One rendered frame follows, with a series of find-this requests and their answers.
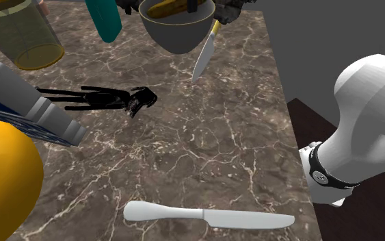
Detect dark brown robot stand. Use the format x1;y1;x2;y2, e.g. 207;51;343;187
287;97;385;241

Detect yellow round object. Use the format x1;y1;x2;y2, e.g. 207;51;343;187
0;115;45;241

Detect yellow banana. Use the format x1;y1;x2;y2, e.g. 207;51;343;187
146;0;210;19

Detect yellow-handled kitchen knife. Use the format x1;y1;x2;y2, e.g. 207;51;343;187
191;20;223;84

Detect black figure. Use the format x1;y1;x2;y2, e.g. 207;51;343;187
35;86;159;119

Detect grey bowl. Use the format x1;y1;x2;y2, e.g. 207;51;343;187
137;0;217;55

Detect white table knife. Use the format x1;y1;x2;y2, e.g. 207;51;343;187
122;200;296;231

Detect clear yellow cup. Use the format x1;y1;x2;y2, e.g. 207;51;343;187
0;0;66;71

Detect grey and blue box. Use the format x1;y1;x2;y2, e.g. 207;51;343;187
0;62;88;148

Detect teal bottle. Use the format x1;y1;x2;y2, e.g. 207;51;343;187
84;0;123;44

